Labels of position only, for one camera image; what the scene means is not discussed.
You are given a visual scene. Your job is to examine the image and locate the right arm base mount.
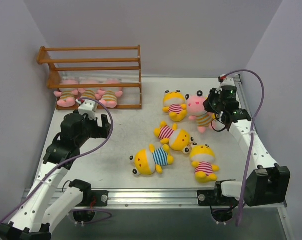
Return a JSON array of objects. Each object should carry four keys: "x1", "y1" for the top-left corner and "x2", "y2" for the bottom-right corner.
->
[{"x1": 196, "y1": 189, "x2": 216, "y2": 207}]

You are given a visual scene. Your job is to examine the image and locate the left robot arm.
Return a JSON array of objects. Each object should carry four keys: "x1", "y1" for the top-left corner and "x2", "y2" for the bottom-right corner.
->
[{"x1": 0, "y1": 111, "x2": 114, "y2": 240}]

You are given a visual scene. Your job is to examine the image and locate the aluminium right rail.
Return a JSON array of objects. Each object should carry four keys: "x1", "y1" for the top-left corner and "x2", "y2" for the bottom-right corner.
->
[{"x1": 229, "y1": 74, "x2": 265, "y2": 159}]

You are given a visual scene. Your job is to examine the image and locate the yellow plush red stripes middle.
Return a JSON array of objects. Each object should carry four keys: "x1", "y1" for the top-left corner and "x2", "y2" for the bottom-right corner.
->
[{"x1": 153, "y1": 121, "x2": 195, "y2": 154}]

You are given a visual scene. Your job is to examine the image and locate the aluminium rail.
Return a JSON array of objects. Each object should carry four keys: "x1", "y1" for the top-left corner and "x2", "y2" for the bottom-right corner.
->
[
  {"x1": 22, "y1": 187, "x2": 288, "y2": 208},
  {"x1": 229, "y1": 74, "x2": 265, "y2": 159}
]

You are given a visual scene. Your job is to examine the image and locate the aluminium front rail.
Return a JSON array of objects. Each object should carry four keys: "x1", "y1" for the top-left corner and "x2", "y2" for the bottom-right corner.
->
[{"x1": 22, "y1": 187, "x2": 288, "y2": 208}]

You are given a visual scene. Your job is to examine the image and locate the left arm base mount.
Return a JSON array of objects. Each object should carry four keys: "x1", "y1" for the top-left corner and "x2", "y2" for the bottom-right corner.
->
[{"x1": 89, "y1": 190, "x2": 109, "y2": 208}]

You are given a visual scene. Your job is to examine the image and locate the yellow plush red stripes top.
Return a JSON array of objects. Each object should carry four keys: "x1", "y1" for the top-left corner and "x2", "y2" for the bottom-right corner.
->
[{"x1": 162, "y1": 90, "x2": 187, "y2": 122}]

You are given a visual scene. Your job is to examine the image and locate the pink plush blue stripes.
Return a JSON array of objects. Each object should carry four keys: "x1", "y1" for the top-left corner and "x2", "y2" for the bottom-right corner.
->
[{"x1": 185, "y1": 90, "x2": 215, "y2": 133}]

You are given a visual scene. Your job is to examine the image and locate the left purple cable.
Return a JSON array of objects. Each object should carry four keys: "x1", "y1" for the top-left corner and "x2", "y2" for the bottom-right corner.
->
[{"x1": 0, "y1": 98, "x2": 114, "y2": 233}]

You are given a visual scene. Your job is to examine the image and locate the yellow plush red stripes front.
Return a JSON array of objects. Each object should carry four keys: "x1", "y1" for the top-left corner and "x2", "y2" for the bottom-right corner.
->
[{"x1": 189, "y1": 143, "x2": 219, "y2": 184}]

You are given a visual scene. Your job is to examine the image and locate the pink plush orange stripes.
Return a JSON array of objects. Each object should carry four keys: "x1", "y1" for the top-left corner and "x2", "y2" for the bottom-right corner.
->
[
  {"x1": 53, "y1": 78, "x2": 78, "y2": 108},
  {"x1": 98, "y1": 87, "x2": 123, "y2": 109}
]

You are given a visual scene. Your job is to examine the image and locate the yellow plush blue stripes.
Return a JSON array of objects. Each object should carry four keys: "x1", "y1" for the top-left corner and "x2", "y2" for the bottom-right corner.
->
[{"x1": 129, "y1": 144, "x2": 174, "y2": 177}]

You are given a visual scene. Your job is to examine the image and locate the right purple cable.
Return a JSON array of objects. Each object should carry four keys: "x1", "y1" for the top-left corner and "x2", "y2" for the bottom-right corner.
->
[{"x1": 224, "y1": 69, "x2": 265, "y2": 227}]

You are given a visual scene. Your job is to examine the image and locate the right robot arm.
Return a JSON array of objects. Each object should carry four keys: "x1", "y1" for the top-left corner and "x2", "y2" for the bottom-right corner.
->
[{"x1": 203, "y1": 85, "x2": 290, "y2": 207}]

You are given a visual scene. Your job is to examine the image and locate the yellow plush red stripes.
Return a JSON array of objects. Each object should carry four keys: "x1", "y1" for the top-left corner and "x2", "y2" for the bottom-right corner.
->
[
  {"x1": 153, "y1": 121, "x2": 195, "y2": 154},
  {"x1": 189, "y1": 143, "x2": 219, "y2": 184},
  {"x1": 162, "y1": 90, "x2": 187, "y2": 122}
]

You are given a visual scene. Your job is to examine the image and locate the purple cable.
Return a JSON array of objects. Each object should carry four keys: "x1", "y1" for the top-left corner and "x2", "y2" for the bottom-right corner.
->
[
  {"x1": 0, "y1": 98, "x2": 114, "y2": 233},
  {"x1": 224, "y1": 69, "x2": 265, "y2": 227}
]

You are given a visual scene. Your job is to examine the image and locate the wooden three-tier shelf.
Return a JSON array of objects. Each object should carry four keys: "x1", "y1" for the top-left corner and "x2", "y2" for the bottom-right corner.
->
[{"x1": 36, "y1": 45, "x2": 142, "y2": 110}]

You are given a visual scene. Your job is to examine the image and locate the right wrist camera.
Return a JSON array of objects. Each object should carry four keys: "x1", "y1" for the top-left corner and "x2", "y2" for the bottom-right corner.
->
[{"x1": 218, "y1": 74, "x2": 235, "y2": 87}]

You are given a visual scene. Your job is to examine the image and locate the pink plush face-down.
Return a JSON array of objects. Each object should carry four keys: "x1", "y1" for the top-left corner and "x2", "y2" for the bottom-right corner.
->
[{"x1": 78, "y1": 78, "x2": 101, "y2": 100}]

